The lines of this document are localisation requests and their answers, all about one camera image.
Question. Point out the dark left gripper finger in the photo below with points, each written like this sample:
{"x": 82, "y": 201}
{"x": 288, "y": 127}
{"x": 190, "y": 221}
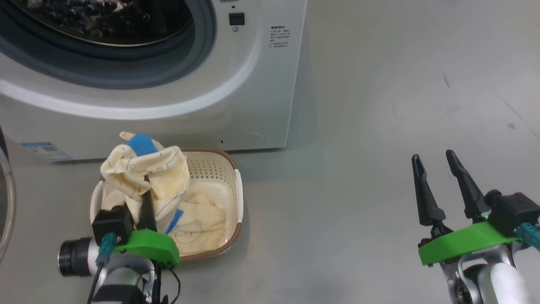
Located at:
{"x": 148, "y": 211}

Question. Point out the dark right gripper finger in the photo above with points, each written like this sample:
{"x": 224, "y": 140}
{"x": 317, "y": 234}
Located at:
{"x": 468, "y": 190}
{"x": 426, "y": 198}

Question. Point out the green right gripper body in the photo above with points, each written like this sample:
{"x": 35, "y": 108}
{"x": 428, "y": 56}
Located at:
{"x": 460, "y": 242}

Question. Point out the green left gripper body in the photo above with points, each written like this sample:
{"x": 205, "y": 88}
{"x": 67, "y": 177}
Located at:
{"x": 147, "y": 245}

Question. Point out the round black glass washer door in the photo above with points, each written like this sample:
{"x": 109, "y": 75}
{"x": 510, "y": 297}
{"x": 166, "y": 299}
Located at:
{"x": 5, "y": 202}

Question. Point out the cream perforated basket brown rim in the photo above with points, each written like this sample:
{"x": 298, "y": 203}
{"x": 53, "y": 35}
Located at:
{"x": 211, "y": 169}

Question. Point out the white front-load washing machine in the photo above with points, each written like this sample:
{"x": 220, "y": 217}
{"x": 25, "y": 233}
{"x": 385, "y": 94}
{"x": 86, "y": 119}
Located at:
{"x": 253, "y": 105}

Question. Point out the blue energy label sticker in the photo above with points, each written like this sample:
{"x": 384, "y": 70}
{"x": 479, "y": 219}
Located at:
{"x": 46, "y": 152}

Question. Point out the steel washer drum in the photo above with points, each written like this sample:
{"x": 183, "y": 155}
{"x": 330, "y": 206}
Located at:
{"x": 105, "y": 25}

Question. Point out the small printed text sticker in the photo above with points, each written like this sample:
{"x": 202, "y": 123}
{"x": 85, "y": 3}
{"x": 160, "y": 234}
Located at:
{"x": 279, "y": 36}

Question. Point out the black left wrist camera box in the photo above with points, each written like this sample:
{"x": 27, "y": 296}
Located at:
{"x": 112, "y": 223}

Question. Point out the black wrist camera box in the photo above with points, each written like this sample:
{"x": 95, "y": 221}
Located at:
{"x": 514, "y": 211}
{"x": 112, "y": 223}

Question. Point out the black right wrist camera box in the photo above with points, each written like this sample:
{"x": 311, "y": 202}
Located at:
{"x": 514, "y": 211}

